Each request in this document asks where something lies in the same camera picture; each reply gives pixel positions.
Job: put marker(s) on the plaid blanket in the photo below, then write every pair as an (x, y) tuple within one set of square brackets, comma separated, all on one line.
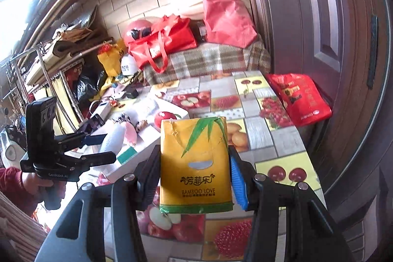
[(215, 59)]

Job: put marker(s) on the silver foil bag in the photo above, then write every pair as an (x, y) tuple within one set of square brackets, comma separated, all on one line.
[(84, 18)]

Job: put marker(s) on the metal shelf rack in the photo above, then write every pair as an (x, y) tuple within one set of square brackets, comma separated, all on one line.
[(44, 71)]

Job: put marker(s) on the yellow plastic bag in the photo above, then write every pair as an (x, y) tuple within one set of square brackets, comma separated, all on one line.
[(110, 62)]

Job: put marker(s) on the white helmet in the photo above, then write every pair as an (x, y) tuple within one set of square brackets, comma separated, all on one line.
[(129, 65)]

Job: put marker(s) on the pink-red non-woven bag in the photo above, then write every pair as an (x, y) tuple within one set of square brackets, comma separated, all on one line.
[(227, 19)]

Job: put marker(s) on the red plush ornament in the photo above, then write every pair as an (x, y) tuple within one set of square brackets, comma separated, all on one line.
[(104, 49)]

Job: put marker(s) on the pink tissue pack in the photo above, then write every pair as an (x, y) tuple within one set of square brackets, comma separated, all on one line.
[(130, 133)]

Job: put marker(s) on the dark brown door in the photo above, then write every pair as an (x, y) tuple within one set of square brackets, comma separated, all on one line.
[(307, 19)]

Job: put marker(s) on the person's left forearm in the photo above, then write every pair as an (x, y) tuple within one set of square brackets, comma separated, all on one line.
[(12, 188)]

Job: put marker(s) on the red helmet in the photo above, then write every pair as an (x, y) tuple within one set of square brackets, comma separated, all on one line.
[(138, 24)]

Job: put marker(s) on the black charger adapter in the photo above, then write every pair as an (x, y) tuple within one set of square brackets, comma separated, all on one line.
[(132, 92)]

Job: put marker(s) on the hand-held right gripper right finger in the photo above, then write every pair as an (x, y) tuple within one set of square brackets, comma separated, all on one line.
[(239, 185)]

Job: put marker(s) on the white round-dial device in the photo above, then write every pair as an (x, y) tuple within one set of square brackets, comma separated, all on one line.
[(118, 94)]

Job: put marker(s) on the green and yellow sponge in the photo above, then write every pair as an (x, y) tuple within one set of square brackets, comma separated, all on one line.
[(127, 156)]

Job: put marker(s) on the fruit print tablecloth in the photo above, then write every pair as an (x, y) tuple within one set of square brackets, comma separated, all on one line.
[(270, 142)]

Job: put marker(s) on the white power bank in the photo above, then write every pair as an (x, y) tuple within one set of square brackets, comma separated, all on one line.
[(104, 110)]

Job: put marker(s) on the glossy red shopping bag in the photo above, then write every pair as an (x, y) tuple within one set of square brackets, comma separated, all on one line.
[(172, 35)]

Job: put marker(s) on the brown paper bags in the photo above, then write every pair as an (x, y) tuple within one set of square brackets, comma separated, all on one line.
[(79, 38)]

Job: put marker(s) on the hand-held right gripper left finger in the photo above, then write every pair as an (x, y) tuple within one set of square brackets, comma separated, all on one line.
[(152, 176)]

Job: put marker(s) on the black and white scrunchie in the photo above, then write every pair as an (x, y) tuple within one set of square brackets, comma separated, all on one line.
[(122, 119)]

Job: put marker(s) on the black plastic bag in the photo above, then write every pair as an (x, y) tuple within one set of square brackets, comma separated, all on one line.
[(89, 84)]

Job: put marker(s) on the red printed gift bag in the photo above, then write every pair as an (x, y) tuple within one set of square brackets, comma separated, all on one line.
[(304, 102)]

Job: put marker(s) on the yellow tissue pack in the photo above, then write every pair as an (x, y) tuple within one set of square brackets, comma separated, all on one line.
[(196, 163)]

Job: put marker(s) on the dark bottle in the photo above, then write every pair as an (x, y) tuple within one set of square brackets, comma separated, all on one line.
[(202, 31)]

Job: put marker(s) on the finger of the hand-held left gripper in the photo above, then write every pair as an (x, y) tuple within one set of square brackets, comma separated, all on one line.
[(98, 159), (76, 139)]

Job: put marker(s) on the white electric scooter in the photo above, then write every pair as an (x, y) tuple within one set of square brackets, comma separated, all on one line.
[(10, 151)]

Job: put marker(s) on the white cardboard box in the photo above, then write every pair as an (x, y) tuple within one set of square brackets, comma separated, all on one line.
[(144, 142)]

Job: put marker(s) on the person's left hand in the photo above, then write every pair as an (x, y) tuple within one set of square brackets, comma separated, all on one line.
[(33, 180)]

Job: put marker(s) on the tan woven wicker object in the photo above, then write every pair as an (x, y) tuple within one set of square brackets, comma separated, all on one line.
[(18, 231)]

